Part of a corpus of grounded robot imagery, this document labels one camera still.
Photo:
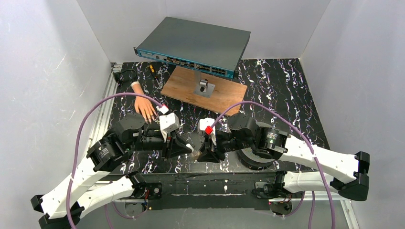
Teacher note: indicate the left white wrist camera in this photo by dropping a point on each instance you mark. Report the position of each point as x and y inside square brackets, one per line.
[168, 123]

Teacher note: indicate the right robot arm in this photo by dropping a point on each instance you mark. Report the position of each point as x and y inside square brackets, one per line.
[259, 145]

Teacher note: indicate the grey ribbed round disc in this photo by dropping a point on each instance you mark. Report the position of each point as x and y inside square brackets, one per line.
[252, 161]

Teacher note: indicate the mannequin hand with nails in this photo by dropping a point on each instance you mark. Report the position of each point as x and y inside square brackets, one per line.
[143, 105]

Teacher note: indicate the black plug with cable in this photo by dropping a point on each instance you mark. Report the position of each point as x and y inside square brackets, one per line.
[124, 76]

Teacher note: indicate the wooden base board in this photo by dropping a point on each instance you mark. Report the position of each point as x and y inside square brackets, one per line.
[181, 84]

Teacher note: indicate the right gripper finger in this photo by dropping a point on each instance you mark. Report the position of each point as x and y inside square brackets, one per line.
[208, 153]
[206, 144]

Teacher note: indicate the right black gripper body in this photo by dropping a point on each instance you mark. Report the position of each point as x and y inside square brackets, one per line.
[212, 148]

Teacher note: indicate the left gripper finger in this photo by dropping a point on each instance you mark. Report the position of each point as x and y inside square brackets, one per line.
[175, 151]
[178, 143]

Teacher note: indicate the nail polish bottle white cap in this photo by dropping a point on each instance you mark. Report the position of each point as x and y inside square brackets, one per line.
[195, 153]

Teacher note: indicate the metal stand bracket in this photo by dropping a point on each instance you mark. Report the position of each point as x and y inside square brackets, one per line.
[203, 87]

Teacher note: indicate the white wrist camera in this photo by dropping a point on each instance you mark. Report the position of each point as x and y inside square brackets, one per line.
[168, 123]
[205, 128]

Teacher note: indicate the black front mounting rail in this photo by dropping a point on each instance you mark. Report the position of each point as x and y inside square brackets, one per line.
[207, 190]

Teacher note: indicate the yellow black screwdriver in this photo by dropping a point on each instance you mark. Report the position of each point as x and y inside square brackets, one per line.
[155, 76]

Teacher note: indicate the grey teal network switch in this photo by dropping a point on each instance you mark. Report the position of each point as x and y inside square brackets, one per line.
[197, 46]

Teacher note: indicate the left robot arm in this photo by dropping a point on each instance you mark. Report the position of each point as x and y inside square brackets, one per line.
[74, 197]

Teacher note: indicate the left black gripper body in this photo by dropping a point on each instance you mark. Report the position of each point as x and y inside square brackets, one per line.
[169, 144]

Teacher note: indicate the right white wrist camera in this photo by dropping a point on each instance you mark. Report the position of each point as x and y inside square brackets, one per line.
[205, 128]

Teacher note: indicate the aluminium frame profile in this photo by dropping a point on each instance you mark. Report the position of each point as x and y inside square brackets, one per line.
[98, 104]

